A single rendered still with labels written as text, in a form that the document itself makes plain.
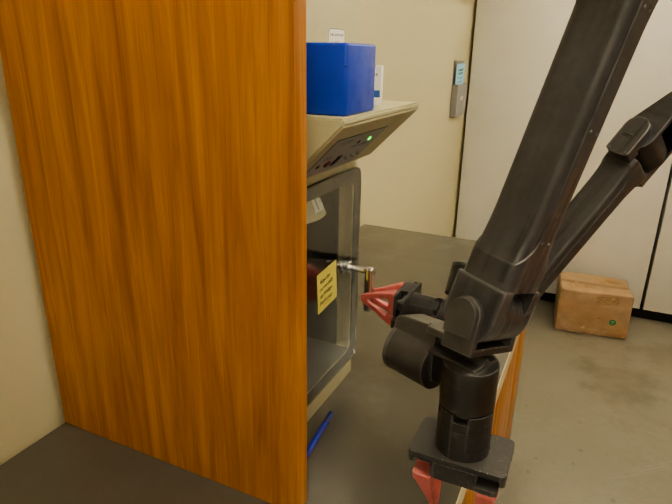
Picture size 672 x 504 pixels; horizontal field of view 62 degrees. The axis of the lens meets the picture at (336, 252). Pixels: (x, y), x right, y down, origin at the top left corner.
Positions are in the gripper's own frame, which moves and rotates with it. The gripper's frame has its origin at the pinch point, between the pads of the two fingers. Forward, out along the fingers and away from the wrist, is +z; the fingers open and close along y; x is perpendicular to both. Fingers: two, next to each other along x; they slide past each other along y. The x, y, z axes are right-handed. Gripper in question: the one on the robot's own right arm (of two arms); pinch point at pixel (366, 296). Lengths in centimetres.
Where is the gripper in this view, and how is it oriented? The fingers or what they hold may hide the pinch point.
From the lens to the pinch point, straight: 107.4
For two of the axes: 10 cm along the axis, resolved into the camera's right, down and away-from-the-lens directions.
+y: -4.4, 3.0, -8.5
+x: -0.4, 9.4, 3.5
